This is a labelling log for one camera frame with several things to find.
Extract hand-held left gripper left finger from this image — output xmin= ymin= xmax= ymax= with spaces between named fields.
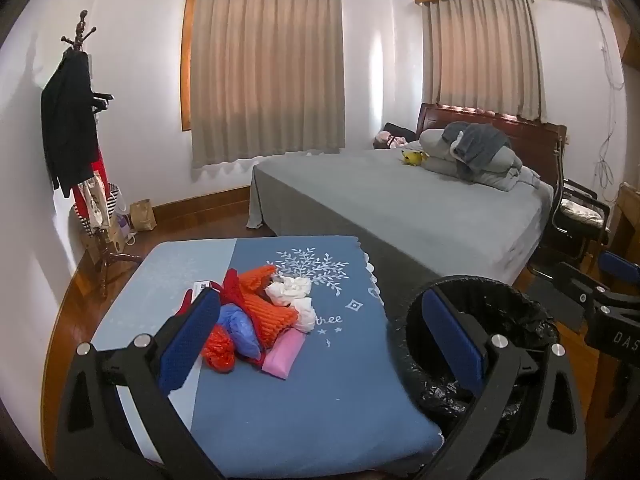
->
xmin=52 ymin=287 xmax=227 ymax=480

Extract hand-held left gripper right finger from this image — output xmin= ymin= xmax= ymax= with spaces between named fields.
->
xmin=414 ymin=289 xmax=590 ymax=480

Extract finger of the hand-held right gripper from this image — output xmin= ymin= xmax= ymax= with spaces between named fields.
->
xmin=597 ymin=251 xmax=640 ymax=292
xmin=552 ymin=261 xmax=608 ymax=333

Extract red mesh bag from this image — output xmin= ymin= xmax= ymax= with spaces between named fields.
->
xmin=201 ymin=325 xmax=237 ymax=374

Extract black-lined trash bin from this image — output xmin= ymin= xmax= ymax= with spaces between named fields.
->
xmin=387 ymin=275 xmax=562 ymax=461

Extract blue plastic bag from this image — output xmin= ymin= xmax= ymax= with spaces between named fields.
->
xmin=216 ymin=304 xmax=264 ymax=362

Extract red plastic bag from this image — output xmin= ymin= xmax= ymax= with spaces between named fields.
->
xmin=179 ymin=269 xmax=247 ymax=322

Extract large orange foam net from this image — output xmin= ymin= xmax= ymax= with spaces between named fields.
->
xmin=239 ymin=289 xmax=301 ymax=352

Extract small orange foam net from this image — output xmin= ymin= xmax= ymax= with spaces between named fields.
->
xmin=237 ymin=266 xmax=277 ymax=297

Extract large white paper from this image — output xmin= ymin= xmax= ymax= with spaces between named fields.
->
xmin=264 ymin=276 xmax=312 ymax=309

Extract small white paper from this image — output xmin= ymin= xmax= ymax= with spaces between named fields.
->
xmin=290 ymin=297 xmax=319 ymax=334

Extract grey floor mat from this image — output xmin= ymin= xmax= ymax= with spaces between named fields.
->
xmin=524 ymin=275 xmax=587 ymax=334

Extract wooden cabinet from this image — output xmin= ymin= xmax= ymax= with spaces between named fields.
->
xmin=606 ymin=181 xmax=640 ymax=262

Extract black metal chair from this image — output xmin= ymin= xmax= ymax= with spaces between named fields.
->
xmin=529 ymin=177 xmax=612 ymax=282

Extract chair cushion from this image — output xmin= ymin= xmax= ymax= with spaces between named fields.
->
xmin=558 ymin=197 xmax=604 ymax=224

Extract wooden coat rack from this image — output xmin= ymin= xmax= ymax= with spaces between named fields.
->
xmin=60 ymin=9 xmax=144 ymax=302

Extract white shopping bag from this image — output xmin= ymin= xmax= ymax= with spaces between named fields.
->
xmin=107 ymin=210 xmax=137 ymax=254

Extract brown paper bag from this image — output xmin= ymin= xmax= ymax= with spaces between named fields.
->
xmin=129 ymin=198 xmax=158 ymax=234

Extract blue patterned tablecloth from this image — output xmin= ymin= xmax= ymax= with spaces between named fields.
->
xmin=92 ymin=235 xmax=446 ymax=479

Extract wooden headboard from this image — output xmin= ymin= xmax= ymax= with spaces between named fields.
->
xmin=417 ymin=102 xmax=569 ymax=192

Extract grey sheeted bed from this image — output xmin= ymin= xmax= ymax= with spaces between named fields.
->
xmin=246 ymin=147 xmax=556 ymax=288

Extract striped tote bag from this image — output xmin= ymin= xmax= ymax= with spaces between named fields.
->
xmin=72 ymin=182 xmax=122 ymax=237

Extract white printed tote bag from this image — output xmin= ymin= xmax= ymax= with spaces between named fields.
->
xmin=81 ymin=172 xmax=112 ymax=229

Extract grey-blue garment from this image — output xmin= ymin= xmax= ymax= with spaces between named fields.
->
xmin=442 ymin=122 xmax=524 ymax=171

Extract folded grey duvet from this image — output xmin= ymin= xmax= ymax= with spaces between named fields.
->
xmin=417 ymin=127 xmax=543 ymax=192

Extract red garment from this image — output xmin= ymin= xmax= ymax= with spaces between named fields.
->
xmin=69 ymin=151 xmax=109 ymax=212

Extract black bag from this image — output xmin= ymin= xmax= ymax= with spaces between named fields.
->
xmin=382 ymin=122 xmax=419 ymax=149

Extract narrow beige curtain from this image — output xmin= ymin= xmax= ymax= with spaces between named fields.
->
xmin=421 ymin=0 xmax=547 ymax=124

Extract black coat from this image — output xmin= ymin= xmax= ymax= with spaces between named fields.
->
xmin=40 ymin=50 xmax=101 ymax=199

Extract wide beige curtain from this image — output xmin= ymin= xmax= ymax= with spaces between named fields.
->
xmin=190 ymin=0 xmax=347 ymax=170

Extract hanging white cables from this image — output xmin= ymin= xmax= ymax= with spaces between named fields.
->
xmin=592 ymin=6 xmax=627 ymax=192

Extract wooden window frame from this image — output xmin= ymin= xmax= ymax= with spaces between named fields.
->
xmin=180 ymin=0 xmax=202 ymax=134

